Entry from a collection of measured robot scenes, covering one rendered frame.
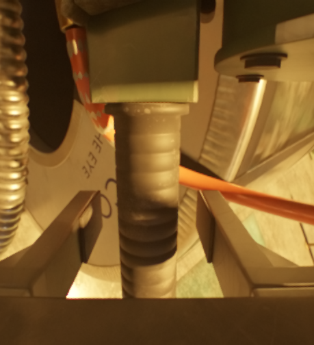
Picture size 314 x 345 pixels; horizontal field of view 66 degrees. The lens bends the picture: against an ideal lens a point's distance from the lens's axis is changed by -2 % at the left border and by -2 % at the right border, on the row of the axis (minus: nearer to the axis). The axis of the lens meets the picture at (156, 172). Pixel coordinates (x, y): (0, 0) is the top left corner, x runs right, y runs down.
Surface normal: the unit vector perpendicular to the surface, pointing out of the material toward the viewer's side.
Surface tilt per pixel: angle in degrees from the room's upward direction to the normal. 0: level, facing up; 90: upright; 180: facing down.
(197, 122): 90
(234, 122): 89
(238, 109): 89
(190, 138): 90
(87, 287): 0
